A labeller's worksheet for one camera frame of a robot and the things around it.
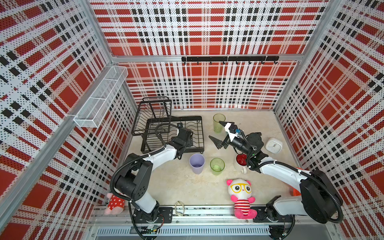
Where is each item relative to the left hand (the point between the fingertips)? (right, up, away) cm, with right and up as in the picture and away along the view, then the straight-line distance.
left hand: (185, 137), depth 94 cm
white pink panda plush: (+30, -25, -19) cm, 44 cm away
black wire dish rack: (-23, +10, +8) cm, 26 cm away
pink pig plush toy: (-32, -31, -22) cm, 50 cm away
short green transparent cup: (+20, -16, -6) cm, 26 cm away
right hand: (+18, +7, -20) cm, 28 cm away
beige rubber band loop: (-1, -35, -18) cm, 40 cm away
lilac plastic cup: (+8, -13, -9) cm, 18 cm away
